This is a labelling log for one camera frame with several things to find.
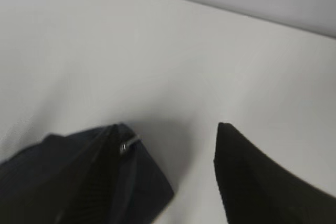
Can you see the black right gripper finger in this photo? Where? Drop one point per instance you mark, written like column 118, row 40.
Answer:
column 255, row 189

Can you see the dark blue lunch bag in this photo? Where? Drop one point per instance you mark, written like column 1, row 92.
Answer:
column 100, row 175

